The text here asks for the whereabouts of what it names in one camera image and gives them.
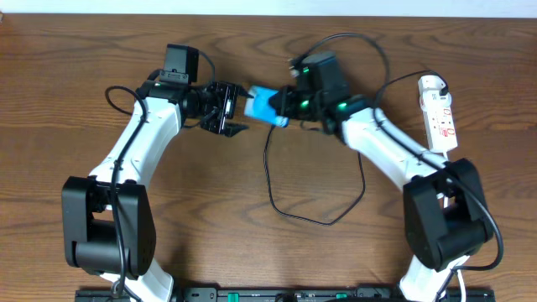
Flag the white power strip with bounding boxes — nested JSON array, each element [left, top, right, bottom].
[[418, 75, 458, 154]]

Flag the blue Galaxy smartphone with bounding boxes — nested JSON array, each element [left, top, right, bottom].
[[244, 86, 289, 128]]

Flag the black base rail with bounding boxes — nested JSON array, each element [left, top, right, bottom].
[[74, 286, 496, 302]]

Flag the black charging cable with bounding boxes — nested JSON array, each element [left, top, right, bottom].
[[263, 70, 450, 227]]

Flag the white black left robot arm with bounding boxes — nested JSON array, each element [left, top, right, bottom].
[[61, 44, 249, 301]]

